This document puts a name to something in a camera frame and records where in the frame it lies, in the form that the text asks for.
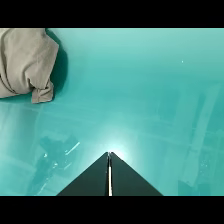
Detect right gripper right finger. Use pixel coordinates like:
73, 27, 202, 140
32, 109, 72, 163
110, 151, 164, 197

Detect beige garment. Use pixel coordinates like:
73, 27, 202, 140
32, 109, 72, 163
0, 27, 60, 104

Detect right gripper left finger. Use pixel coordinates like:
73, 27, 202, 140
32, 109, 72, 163
56, 151, 110, 197

